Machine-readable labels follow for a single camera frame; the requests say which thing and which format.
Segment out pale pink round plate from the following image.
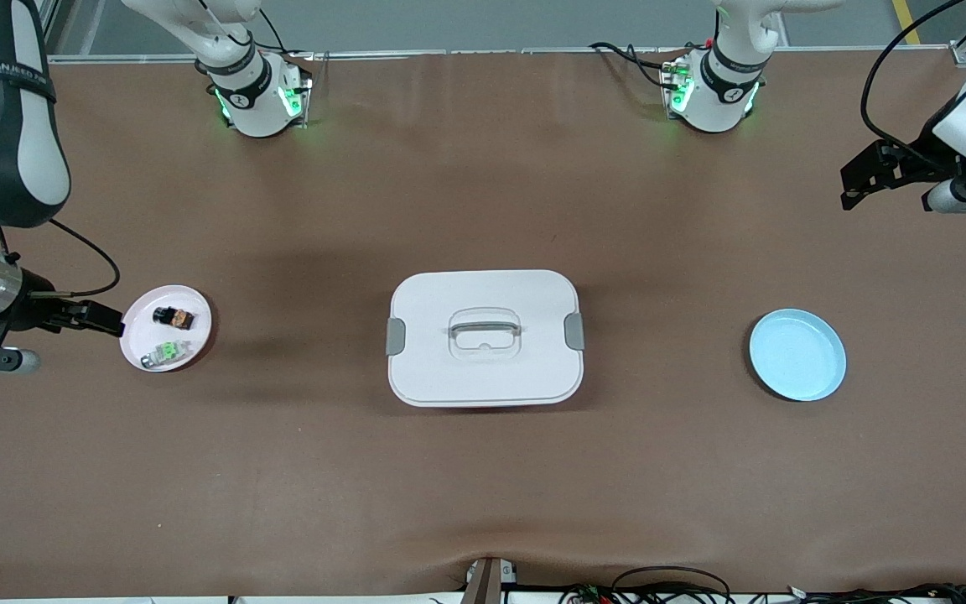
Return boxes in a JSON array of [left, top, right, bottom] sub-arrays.
[[119, 285, 214, 373]]

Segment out light blue round plate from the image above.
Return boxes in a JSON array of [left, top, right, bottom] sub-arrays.
[[750, 309, 847, 402]]

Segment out white lidded container grey latches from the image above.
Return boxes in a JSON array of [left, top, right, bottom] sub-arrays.
[[387, 269, 585, 409]]

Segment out brown table mat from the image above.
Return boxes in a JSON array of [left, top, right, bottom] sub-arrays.
[[0, 46, 966, 601]]

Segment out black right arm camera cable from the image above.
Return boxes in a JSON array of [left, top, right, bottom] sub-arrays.
[[0, 218, 122, 299]]

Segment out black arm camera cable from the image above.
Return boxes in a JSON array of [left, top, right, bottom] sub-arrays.
[[860, 0, 966, 159], [0, 218, 122, 299]]

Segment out green and silver switch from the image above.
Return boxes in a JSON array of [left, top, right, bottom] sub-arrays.
[[141, 338, 192, 370]]

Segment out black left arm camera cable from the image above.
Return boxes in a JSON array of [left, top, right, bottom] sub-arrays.
[[860, 0, 966, 159]]

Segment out black left arm base cable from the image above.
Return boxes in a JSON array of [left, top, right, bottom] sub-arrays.
[[590, 42, 668, 70], [626, 46, 670, 89]]

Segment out black arm base cable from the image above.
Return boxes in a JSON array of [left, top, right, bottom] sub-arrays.
[[590, 42, 668, 70], [231, 0, 309, 60], [626, 46, 670, 89]]

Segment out black right arm base cable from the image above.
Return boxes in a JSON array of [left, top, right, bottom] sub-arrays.
[[231, 0, 309, 60]]

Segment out black cable along table edge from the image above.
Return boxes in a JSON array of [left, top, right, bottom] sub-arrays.
[[789, 583, 966, 604]]

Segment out black looped cable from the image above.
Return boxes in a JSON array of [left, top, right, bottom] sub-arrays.
[[613, 566, 733, 604]]

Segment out metal table edge bracket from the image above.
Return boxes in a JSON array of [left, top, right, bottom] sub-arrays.
[[462, 556, 519, 604]]

